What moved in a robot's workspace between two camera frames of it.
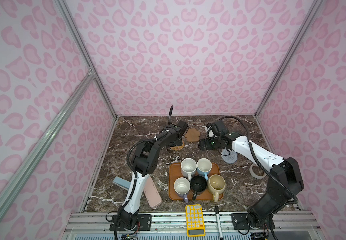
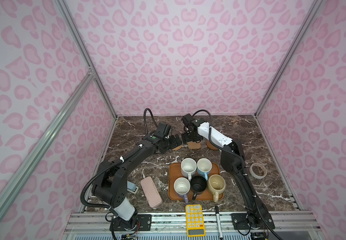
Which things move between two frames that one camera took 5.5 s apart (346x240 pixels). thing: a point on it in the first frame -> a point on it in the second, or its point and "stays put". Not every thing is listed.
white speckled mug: (188, 166) stays put
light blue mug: (204, 167) stays put
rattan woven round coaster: (178, 148) stays put
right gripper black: (207, 145) -> (185, 138)
